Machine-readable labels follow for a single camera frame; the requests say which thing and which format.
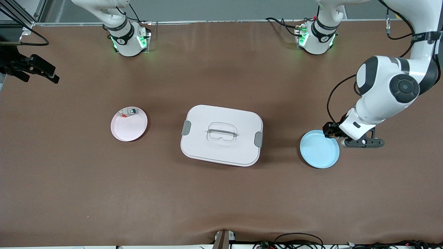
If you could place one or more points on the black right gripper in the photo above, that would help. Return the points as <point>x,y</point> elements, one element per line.
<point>15,64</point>

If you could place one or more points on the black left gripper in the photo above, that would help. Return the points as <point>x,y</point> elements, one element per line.
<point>331,129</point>

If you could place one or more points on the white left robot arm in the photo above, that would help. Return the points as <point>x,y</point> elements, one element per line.
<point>380,97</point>

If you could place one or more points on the light blue round plate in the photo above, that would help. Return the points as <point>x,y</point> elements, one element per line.
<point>318,152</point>

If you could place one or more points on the pale pink round plate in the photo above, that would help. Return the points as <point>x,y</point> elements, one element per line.
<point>128,128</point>

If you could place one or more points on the white lidded storage box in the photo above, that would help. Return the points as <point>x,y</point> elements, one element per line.
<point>221,148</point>

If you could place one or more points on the brown table mat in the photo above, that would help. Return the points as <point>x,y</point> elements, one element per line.
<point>221,200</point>

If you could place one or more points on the aluminium frame profile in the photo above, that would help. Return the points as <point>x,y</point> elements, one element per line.
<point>20,12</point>

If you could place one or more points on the white green push-button switch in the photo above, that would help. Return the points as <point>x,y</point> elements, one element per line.
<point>131,111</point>

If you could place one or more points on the camera mount post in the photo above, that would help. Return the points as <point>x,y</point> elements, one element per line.
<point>221,240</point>

